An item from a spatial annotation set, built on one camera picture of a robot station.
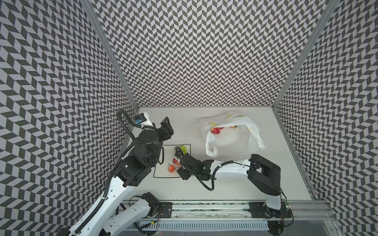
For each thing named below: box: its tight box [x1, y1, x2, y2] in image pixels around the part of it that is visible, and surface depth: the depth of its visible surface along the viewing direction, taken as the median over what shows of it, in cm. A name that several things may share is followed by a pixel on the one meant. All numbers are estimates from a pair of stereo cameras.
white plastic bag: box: [197, 111, 267, 158], surface depth 81 cm
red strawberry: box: [210, 127, 221, 135], surface depth 104 cm
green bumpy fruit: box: [180, 145, 188, 155], surface depth 91 cm
